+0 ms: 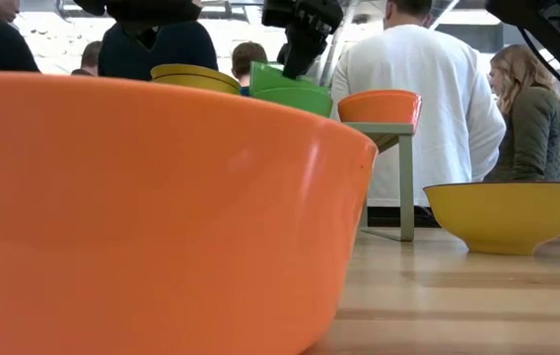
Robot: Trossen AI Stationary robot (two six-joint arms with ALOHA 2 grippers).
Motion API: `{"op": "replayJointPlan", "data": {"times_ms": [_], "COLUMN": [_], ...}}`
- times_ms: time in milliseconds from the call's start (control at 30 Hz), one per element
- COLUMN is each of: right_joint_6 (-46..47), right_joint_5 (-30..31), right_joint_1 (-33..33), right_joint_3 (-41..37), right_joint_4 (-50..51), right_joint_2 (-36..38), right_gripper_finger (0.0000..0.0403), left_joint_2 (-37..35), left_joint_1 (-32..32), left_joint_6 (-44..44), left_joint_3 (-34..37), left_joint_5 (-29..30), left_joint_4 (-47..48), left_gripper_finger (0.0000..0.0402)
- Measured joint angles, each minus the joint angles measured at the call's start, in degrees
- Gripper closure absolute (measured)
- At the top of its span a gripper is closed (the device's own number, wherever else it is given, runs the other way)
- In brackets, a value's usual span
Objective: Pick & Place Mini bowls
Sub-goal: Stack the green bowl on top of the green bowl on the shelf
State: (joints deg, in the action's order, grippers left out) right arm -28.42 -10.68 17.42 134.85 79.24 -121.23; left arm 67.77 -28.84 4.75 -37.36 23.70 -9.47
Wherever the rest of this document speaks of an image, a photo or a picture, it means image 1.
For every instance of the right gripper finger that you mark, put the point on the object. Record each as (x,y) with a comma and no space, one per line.
(300,59)

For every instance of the yellow patterned mini bowl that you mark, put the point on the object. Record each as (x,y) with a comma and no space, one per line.
(504,217)
(196,79)

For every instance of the orange mini bowl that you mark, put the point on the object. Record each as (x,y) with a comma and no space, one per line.
(137,222)
(381,108)

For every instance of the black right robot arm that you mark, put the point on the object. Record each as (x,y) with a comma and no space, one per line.
(546,24)

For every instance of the grey-green perforated metal rack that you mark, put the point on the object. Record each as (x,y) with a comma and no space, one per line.
(406,187)

